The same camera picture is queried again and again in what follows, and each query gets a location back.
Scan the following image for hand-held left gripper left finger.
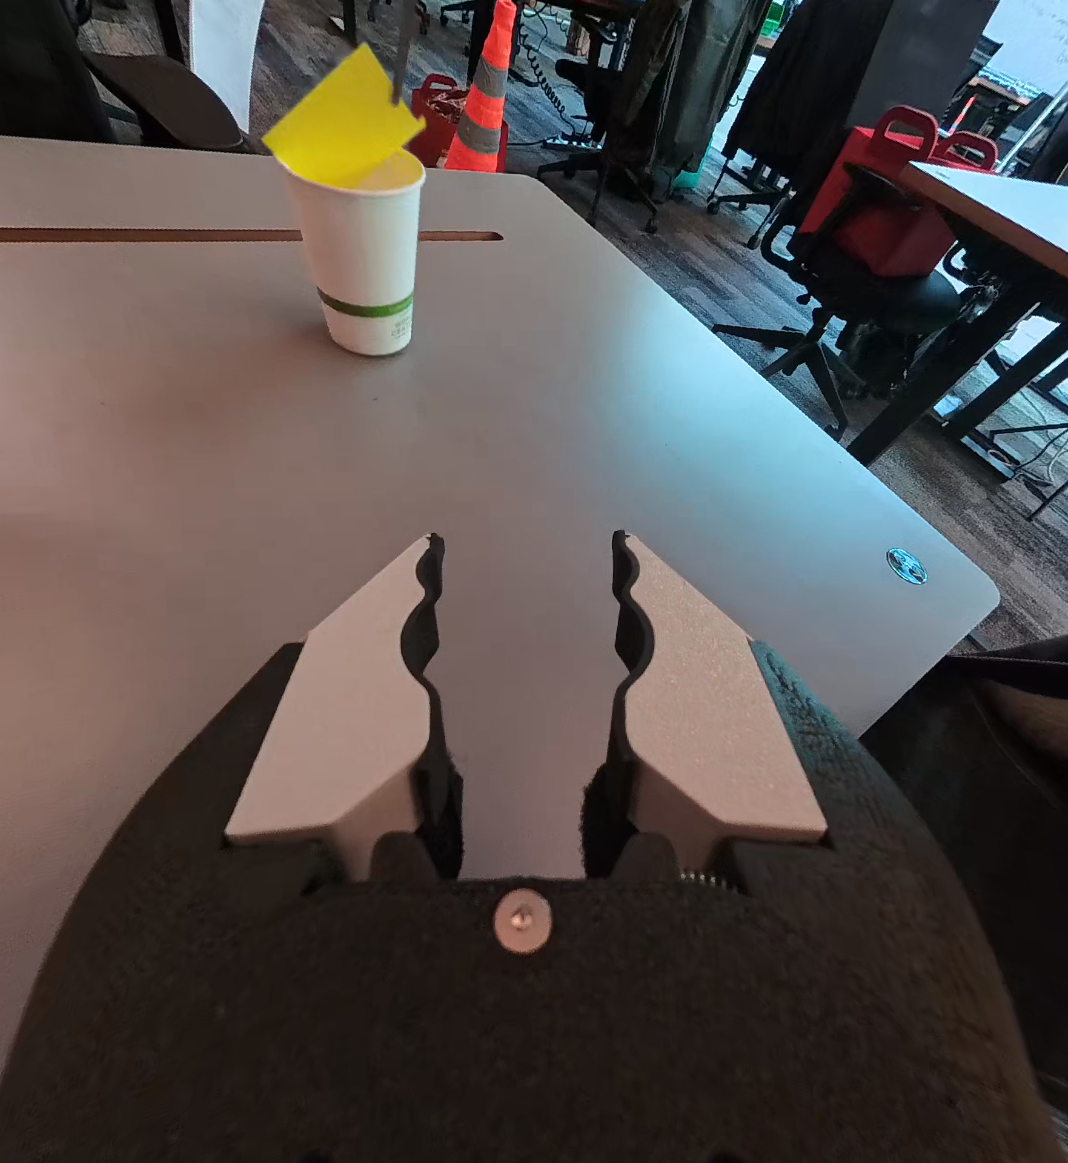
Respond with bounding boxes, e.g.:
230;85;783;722
223;533;465;881

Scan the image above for person's dark jacket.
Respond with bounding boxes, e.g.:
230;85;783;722
861;622;1068;1114

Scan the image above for dark green jacket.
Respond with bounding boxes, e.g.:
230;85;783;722
607;0;772;202

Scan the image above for yellow sticky note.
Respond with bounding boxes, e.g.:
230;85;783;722
262;44;428;183

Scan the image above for metal tweezers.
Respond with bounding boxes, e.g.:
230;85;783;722
389;0;417;106

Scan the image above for black jacket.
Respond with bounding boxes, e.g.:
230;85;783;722
725;0;899;192

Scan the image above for orange traffic cone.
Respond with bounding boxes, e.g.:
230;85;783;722
444;0;519;173

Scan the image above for red felt bag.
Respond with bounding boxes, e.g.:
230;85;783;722
802;104;999;278

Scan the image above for whiteboard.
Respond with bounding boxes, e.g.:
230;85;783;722
979;0;1068;96

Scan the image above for wooden desk with black legs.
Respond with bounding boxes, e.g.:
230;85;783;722
847;161;1068;523

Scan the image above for coiled black cable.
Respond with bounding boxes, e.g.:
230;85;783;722
520;8;582;123

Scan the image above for grey desk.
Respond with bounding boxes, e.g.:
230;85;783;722
0;132;1001;1137

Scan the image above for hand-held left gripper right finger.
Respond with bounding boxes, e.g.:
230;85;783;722
582;529;830;881

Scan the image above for white paper cup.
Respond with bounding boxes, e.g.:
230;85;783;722
282;149;427;357

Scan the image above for black mesh office chair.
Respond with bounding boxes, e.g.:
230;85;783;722
0;0;254;154

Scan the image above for white paper sheet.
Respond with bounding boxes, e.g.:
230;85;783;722
188;0;267;134

